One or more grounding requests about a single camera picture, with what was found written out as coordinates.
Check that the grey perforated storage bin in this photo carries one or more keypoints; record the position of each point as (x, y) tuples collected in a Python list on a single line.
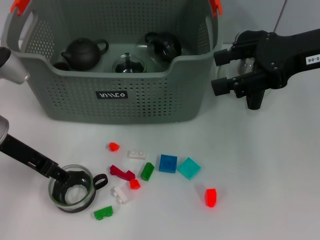
[(75, 105)]

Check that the white two-stud brick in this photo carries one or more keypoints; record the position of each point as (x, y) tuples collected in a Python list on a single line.
[(120, 195)]

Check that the left wrist camera housing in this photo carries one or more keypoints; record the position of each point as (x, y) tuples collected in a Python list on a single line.
[(12, 67)]

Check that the tall orange-red block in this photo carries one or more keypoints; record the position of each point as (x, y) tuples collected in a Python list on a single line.
[(211, 197)]

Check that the green two-stud brick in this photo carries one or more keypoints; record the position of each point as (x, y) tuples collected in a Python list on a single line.
[(103, 212)]

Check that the teal square plate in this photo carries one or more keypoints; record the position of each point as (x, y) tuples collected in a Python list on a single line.
[(189, 168)]

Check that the small red slope block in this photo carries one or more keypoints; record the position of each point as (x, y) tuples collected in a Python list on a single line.
[(135, 184), (113, 146)]

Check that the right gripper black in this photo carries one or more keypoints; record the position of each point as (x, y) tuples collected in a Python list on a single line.
[(282, 57)]

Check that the dark red curved block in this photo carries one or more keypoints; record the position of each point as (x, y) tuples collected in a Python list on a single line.
[(122, 173)]

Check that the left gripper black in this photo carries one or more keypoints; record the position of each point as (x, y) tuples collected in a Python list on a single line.
[(27, 156)]

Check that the green slope block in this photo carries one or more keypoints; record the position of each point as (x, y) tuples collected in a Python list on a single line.
[(147, 172)]

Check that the white two-stud flat plate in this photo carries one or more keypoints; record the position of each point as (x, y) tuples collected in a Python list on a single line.
[(137, 154)]

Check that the glass teacup with black sleeve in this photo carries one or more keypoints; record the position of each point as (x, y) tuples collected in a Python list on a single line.
[(75, 200), (165, 50), (128, 65)]

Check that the blue square plate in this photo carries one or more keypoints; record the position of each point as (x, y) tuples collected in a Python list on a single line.
[(168, 163)]

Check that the dark clay teapot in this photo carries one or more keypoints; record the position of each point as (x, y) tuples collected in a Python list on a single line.
[(82, 55)]

